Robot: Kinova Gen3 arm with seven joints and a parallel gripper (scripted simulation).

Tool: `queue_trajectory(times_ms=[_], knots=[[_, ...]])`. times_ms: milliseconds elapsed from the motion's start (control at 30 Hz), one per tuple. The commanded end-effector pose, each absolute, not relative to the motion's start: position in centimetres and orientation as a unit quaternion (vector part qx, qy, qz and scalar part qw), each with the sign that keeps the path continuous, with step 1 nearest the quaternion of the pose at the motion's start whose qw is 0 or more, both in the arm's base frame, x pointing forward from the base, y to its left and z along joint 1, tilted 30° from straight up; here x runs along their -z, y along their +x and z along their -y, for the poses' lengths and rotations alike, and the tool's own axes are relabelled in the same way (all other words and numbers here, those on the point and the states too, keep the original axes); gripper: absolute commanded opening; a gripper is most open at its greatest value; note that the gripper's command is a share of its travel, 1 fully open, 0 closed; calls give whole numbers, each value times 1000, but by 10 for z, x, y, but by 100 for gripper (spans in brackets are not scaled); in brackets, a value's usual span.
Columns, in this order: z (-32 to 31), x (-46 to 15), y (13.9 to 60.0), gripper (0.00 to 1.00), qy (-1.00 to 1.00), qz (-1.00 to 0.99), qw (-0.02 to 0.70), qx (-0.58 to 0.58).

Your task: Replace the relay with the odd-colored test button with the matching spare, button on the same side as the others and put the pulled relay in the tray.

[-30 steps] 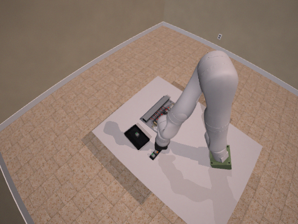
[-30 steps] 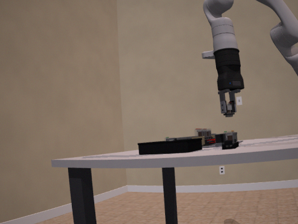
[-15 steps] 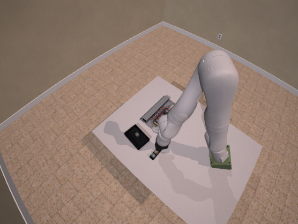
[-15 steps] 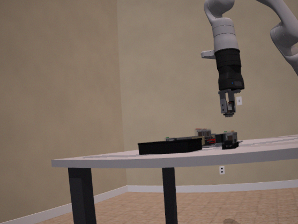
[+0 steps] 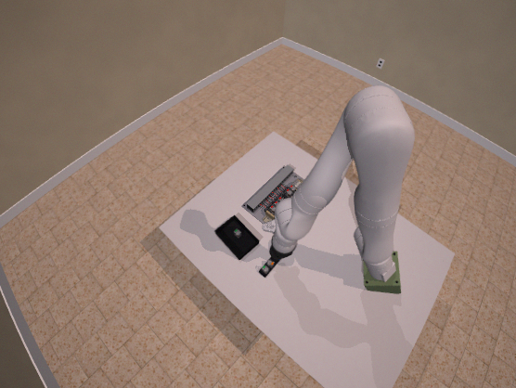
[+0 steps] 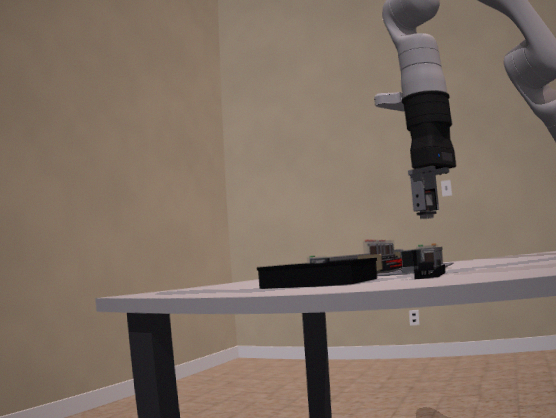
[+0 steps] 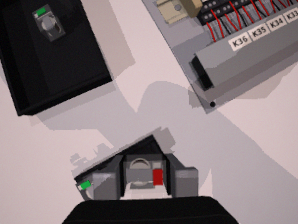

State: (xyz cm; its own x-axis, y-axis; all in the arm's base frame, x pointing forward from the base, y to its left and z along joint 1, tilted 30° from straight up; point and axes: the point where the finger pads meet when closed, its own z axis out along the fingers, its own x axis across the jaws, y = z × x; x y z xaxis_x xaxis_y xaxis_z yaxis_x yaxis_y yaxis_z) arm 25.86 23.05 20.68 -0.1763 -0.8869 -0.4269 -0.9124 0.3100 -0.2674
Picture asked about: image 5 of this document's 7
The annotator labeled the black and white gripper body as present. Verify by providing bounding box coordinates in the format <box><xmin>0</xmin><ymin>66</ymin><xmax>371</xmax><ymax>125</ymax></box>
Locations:
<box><xmin>262</xmin><ymin>219</ymin><xmax>297</xmax><ymax>261</ymax></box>

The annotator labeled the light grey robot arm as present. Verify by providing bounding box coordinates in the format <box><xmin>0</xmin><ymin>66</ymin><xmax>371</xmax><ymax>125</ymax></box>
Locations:
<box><xmin>274</xmin><ymin>85</ymin><xmax>415</xmax><ymax>282</ymax></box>

